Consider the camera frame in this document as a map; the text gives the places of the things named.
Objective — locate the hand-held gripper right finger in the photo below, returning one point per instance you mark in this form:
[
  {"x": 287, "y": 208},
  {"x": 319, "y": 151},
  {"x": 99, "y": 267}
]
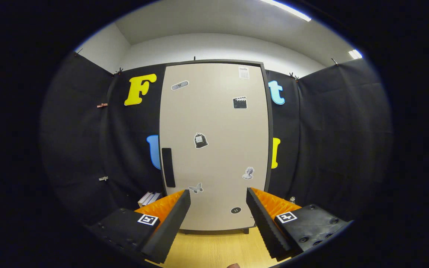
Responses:
[{"x": 266, "y": 227}]

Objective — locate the grey shoe cabinet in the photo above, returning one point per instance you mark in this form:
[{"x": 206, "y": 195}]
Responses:
[{"x": 271, "y": 130}]

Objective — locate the white book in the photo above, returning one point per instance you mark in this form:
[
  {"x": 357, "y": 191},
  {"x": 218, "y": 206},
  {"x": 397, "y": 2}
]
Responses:
[{"x": 144, "y": 199}]

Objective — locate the pink clip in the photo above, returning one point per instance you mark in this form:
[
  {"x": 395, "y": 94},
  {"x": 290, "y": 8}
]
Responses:
[{"x": 102, "y": 105}]

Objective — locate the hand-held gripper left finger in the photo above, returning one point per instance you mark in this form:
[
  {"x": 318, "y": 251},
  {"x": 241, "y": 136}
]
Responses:
[{"x": 169, "y": 227}]

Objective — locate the black binder clip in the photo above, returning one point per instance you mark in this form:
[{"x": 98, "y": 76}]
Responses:
[
  {"x": 334, "y": 61},
  {"x": 118, "y": 71},
  {"x": 293, "y": 76}
]

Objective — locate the black backdrop cloth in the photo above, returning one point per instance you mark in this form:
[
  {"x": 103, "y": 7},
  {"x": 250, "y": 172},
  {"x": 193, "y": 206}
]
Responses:
[{"x": 330, "y": 130}]

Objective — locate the long ceiling light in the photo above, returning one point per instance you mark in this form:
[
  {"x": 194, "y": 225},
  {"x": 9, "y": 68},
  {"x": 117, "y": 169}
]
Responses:
[{"x": 287, "y": 9}]

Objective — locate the small ceiling light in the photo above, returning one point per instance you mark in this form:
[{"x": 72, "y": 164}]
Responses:
[{"x": 355, "y": 54}]

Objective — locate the silver clip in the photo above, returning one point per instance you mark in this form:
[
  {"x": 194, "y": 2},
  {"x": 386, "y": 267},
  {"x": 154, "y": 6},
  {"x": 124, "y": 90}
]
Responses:
[{"x": 103, "y": 178}]

